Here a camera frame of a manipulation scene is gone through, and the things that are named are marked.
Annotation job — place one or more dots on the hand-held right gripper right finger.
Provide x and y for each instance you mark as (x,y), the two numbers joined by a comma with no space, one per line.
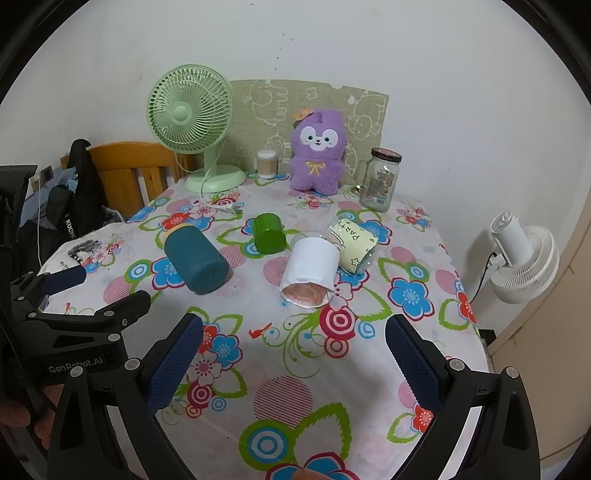
(413,364)

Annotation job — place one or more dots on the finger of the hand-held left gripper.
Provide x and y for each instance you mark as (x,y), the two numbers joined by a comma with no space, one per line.
(122,310)
(67,279)

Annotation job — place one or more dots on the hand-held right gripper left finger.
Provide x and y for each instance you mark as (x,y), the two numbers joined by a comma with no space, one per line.
(171,369)

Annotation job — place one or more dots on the white paper-wrapped cup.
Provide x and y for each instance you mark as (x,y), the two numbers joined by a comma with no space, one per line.
(311,264)

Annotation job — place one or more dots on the dark teal cup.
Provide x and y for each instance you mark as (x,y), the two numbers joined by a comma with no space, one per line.
(194,259)

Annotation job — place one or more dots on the clear glass cup yellow label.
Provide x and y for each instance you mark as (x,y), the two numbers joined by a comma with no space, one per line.
(356,240)

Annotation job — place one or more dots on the small green cup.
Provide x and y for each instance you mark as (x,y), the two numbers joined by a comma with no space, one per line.
(268,235)

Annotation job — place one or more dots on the person's left hand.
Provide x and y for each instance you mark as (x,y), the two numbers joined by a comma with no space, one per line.
(13,413)

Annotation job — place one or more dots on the white printed cloth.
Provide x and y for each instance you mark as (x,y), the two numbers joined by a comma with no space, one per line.
(78,253)

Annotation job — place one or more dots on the blue clothing pile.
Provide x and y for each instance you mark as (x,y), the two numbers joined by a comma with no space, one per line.
(41,203)

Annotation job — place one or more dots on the black bag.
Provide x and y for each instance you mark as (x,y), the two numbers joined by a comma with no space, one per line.
(84,194)

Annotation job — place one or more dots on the wooden chair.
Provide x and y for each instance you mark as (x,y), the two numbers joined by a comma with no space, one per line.
(124,180)

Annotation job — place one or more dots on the white clip fan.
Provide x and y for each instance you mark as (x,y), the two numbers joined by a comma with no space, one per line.
(531,264)

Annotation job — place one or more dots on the glass jar with lid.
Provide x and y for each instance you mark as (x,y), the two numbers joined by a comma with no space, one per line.
(379,185)

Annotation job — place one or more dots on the green desk fan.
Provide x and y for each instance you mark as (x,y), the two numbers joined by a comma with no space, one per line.
(181,113)

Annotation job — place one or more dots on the cotton swab container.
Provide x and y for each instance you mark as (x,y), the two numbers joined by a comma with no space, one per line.
(267,165)

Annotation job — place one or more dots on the purple plush toy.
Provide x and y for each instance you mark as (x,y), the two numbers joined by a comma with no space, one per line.
(316,171)

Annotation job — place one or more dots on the green printed foam mat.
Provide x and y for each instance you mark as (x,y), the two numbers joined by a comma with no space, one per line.
(268,115)

